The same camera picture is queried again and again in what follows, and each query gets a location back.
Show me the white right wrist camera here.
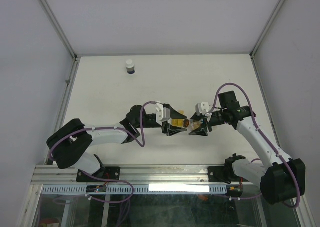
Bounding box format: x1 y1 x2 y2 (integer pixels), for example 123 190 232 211
195 102 210 116

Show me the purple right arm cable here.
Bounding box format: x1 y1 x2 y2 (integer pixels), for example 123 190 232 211
207 83 302 209

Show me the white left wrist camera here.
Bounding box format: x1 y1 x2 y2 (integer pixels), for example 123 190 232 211
155 102 171 125

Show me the white-capped dark pill bottle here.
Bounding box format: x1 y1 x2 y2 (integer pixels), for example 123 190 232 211
125 59 135 75

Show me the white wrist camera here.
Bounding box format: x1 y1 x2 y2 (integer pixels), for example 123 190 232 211
195 102 210 116
155 102 171 125

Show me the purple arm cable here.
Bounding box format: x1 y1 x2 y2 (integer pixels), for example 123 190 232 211
37 100 163 227
207 83 302 209

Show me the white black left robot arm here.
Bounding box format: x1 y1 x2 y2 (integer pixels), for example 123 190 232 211
46 101 187 182

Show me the white slotted cable duct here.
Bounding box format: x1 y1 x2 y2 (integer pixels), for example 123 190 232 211
42 184 227 196

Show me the aluminium mounting rail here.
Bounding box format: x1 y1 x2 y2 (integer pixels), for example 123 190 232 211
31 164 224 185

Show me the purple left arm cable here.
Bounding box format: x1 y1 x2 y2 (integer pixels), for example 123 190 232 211
37 100 163 227

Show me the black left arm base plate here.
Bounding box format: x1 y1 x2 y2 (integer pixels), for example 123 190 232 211
76 166 121 183

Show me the clear glass pill bottle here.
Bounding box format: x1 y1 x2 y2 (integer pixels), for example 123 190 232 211
189 119 202 131

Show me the aluminium cage frame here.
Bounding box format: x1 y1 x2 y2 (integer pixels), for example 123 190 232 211
27 0 320 223

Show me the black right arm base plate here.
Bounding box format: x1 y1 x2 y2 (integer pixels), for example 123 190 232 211
207 166 232 184

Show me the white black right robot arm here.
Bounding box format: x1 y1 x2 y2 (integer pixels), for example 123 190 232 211
189 91 306 205

